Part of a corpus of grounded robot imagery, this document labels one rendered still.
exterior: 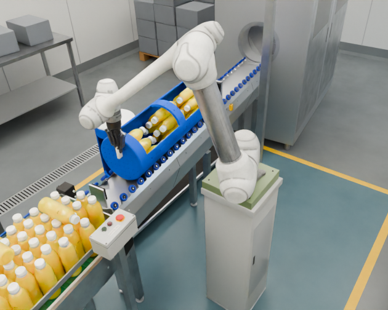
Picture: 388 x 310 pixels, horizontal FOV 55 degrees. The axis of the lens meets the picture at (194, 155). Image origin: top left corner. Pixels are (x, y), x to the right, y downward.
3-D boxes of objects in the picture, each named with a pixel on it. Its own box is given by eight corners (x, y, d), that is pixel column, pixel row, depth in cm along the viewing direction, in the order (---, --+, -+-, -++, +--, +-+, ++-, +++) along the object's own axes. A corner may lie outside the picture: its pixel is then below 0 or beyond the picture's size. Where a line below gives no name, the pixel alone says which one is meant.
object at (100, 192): (109, 205, 200) (106, 187, 192) (106, 208, 198) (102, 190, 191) (95, 199, 204) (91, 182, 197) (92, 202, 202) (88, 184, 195)
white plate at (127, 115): (97, 109, 263) (97, 111, 264) (90, 130, 241) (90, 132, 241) (136, 107, 263) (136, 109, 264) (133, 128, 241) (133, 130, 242)
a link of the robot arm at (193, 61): (262, 176, 181) (257, 209, 164) (230, 180, 187) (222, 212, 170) (212, 23, 139) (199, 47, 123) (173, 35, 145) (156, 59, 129)
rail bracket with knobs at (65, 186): (80, 199, 208) (76, 186, 202) (71, 207, 204) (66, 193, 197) (68, 194, 213) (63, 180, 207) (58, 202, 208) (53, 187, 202)
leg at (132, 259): (145, 297, 258) (133, 236, 221) (140, 304, 254) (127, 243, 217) (138, 294, 261) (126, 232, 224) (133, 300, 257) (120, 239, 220)
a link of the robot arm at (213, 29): (179, 31, 157) (170, 44, 147) (214, 8, 148) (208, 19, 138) (197, 56, 162) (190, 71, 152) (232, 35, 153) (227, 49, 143)
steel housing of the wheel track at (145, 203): (266, 95, 359) (270, 61, 339) (126, 254, 211) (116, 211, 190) (239, 89, 371) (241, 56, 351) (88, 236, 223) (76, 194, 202)
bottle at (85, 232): (83, 249, 179) (74, 222, 168) (97, 242, 182) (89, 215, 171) (88, 259, 174) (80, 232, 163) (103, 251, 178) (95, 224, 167)
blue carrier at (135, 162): (217, 115, 267) (216, 78, 251) (145, 186, 207) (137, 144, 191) (183, 107, 280) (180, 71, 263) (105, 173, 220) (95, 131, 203)
